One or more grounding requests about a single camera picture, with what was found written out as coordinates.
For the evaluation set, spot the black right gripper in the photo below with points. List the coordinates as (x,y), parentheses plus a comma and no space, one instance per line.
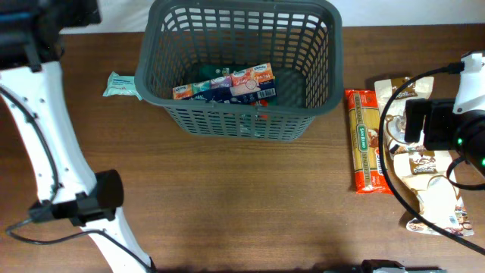
(414,121)

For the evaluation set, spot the Pantree pouch white contents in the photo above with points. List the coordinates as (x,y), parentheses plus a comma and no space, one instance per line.
(424,173)

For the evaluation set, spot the colourful Kleenex tissue multipack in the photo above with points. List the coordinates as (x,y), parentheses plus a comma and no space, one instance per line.
(189,91)

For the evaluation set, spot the light blue tissue pack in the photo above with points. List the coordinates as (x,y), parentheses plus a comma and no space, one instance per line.
(118,85)

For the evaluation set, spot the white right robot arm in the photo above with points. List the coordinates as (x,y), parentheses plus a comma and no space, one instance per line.
(468,109)

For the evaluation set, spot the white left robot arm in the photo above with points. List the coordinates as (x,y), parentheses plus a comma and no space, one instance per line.
(32,88)

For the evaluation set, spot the San Remo spaghetti pack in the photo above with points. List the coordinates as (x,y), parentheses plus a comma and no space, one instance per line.
(364,120)

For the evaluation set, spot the Pantree pouch dark contents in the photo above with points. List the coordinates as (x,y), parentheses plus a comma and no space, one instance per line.
(395,118)

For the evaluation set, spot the black base at table edge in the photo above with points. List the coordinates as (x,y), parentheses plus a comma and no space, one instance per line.
(383,266)

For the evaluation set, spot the grey plastic basket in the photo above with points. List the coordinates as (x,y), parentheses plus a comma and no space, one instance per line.
(195,40)

